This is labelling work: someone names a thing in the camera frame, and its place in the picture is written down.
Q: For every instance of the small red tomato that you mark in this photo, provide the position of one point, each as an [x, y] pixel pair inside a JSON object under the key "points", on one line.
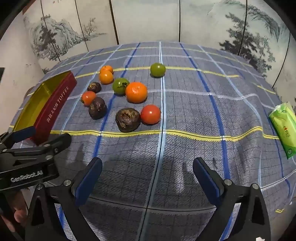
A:
{"points": [[88, 97]]}

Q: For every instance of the small orange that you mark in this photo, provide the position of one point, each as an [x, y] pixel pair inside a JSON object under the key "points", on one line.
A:
{"points": [[106, 68], [106, 77]]}

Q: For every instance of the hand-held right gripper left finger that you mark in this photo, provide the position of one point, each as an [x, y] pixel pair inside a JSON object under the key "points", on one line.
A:
{"points": [[89, 183]]}

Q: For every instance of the medium dark water chestnut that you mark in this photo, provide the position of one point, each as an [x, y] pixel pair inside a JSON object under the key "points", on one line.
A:
{"points": [[97, 108]]}

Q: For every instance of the large dark water chestnut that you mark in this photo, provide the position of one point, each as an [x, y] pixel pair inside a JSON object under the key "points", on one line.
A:
{"points": [[128, 120]]}

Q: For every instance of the green tomato with stem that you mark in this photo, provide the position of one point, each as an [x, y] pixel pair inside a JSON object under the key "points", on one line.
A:
{"points": [[119, 85]]}

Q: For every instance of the green tissue packet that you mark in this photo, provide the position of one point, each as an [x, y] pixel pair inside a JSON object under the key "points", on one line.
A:
{"points": [[284, 129]]}

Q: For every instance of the blue plaid cloth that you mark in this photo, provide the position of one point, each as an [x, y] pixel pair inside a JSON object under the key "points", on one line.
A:
{"points": [[185, 115]]}

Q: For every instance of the person's left hand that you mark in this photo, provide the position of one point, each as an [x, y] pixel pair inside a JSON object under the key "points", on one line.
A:
{"points": [[19, 214]]}

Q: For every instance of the large red tomato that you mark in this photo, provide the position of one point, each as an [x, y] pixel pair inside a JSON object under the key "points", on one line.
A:
{"points": [[150, 114]]}

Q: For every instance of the red tin box gold inside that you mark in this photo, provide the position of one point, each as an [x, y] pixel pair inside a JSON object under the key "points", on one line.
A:
{"points": [[57, 102]]}

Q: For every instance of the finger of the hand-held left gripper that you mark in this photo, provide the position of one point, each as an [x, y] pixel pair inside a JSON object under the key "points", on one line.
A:
{"points": [[57, 141], [23, 134]]}

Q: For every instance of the large orange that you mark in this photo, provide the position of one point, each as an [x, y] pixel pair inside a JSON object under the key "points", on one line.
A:
{"points": [[136, 92]]}

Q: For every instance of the small dark water chestnut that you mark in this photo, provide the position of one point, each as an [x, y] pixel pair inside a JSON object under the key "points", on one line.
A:
{"points": [[94, 87]]}

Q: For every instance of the painted landscape folding screen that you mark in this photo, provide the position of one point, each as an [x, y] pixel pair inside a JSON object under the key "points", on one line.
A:
{"points": [[148, 20]]}

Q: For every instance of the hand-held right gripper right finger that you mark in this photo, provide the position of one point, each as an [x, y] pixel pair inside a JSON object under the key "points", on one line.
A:
{"points": [[206, 183]]}

